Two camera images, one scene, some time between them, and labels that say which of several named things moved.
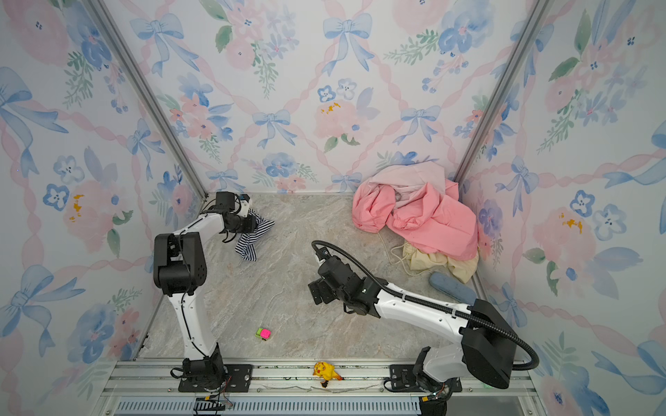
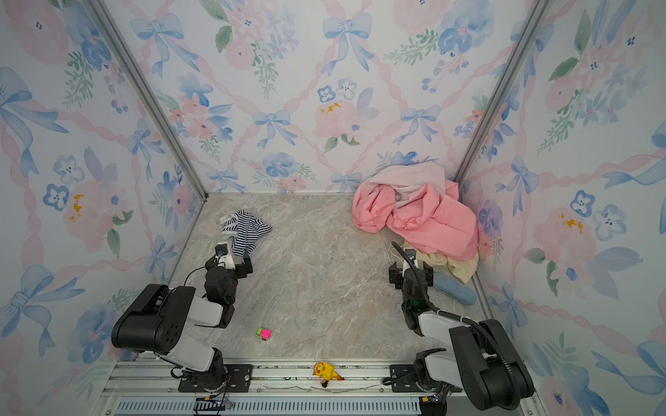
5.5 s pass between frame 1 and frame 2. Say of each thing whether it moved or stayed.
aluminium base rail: stayed
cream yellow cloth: stayed
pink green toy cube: stayed
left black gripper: moved
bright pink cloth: stayed
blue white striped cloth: moved
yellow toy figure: stayed
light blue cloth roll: stayed
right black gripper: moved
